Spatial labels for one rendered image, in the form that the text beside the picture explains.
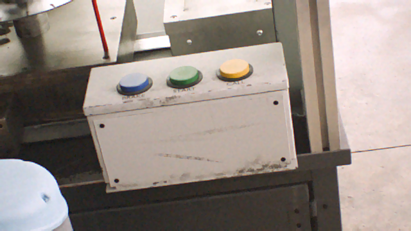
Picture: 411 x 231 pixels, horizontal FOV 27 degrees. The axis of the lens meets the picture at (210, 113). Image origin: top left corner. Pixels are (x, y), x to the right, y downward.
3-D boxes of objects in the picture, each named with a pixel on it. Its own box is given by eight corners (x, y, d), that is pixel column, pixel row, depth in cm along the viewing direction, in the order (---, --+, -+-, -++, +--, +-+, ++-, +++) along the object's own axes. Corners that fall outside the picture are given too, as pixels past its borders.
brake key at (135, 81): (151, 82, 119) (148, 70, 118) (149, 97, 115) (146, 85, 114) (122, 86, 119) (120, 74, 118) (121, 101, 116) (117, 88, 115)
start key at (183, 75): (200, 76, 118) (198, 63, 117) (200, 90, 115) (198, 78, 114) (171, 79, 118) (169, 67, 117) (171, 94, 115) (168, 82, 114)
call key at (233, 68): (249, 68, 118) (247, 56, 117) (250, 83, 114) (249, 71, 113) (221, 72, 118) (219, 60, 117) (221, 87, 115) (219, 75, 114)
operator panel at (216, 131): (291, 126, 129) (281, 41, 121) (298, 169, 120) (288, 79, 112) (112, 150, 131) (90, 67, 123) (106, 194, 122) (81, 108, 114)
